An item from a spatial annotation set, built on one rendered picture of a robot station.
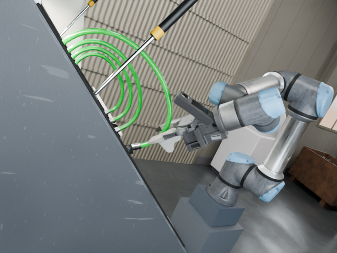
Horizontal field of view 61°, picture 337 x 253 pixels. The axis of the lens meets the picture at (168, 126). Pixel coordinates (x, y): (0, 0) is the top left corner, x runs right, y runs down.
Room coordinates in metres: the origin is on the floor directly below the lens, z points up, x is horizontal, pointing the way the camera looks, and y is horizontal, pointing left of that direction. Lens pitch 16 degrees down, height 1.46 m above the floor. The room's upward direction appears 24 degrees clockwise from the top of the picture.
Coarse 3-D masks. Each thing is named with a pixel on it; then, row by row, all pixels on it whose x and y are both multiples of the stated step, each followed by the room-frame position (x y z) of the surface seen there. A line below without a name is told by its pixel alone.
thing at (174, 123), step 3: (174, 120) 0.82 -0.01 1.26; (177, 120) 0.81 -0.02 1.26; (180, 120) 0.80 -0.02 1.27; (171, 123) 0.81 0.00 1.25; (174, 123) 0.80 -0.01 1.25; (177, 123) 0.80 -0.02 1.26; (159, 126) 0.82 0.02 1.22; (162, 126) 0.82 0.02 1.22; (171, 126) 0.81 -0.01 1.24; (174, 126) 0.80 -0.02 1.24; (156, 129) 0.83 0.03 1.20; (159, 129) 0.82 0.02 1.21; (168, 129) 0.83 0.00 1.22
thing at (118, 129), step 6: (78, 42) 0.84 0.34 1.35; (84, 42) 0.85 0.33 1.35; (90, 42) 0.85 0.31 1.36; (96, 42) 0.86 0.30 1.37; (102, 42) 0.87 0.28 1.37; (72, 48) 0.83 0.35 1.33; (114, 48) 0.90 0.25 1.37; (120, 54) 0.91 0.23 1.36; (132, 66) 0.94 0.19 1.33; (132, 72) 0.94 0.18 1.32; (138, 78) 0.96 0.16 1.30; (138, 84) 0.96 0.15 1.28; (138, 90) 0.97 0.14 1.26; (138, 96) 0.97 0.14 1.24; (138, 102) 0.98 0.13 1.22; (138, 108) 0.98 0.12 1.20; (138, 114) 0.98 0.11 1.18; (132, 120) 0.98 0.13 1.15; (120, 126) 0.96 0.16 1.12; (126, 126) 0.97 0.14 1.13
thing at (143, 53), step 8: (80, 32) 0.73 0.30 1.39; (88, 32) 0.74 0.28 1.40; (96, 32) 0.74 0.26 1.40; (104, 32) 0.74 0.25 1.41; (112, 32) 0.74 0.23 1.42; (64, 40) 0.73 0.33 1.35; (128, 40) 0.75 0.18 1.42; (136, 48) 0.75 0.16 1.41; (144, 56) 0.76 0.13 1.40; (152, 64) 0.76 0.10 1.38; (160, 72) 0.77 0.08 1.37; (160, 80) 0.77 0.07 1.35; (168, 96) 0.77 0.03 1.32; (168, 104) 0.78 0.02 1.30; (168, 112) 0.78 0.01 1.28; (168, 120) 0.78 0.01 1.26; (168, 128) 0.78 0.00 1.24; (144, 144) 0.77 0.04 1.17
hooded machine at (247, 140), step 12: (240, 132) 3.86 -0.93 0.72; (252, 132) 3.74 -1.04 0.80; (276, 132) 3.92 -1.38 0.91; (228, 144) 3.92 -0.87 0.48; (240, 144) 3.80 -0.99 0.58; (252, 144) 3.68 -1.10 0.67; (264, 144) 3.76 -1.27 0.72; (216, 156) 3.99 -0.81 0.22; (252, 156) 3.68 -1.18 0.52; (264, 156) 3.88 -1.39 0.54; (216, 168) 3.92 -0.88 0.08
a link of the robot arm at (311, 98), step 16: (304, 80) 1.12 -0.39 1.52; (288, 96) 1.13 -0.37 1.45; (304, 96) 1.09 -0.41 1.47; (320, 96) 1.06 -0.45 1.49; (304, 112) 1.08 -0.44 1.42; (320, 112) 1.07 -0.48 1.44; (288, 128) 1.12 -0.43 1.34; (304, 128) 1.11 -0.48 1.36; (272, 144) 1.17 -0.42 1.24; (288, 144) 1.11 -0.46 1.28; (272, 160) 1.13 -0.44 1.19; (288, 160) 1.14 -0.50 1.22; (256, 176) 1.15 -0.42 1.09; (272, 176) 1.12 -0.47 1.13; (256, 192) 1.14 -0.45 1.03; (272, 192) 1.11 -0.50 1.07
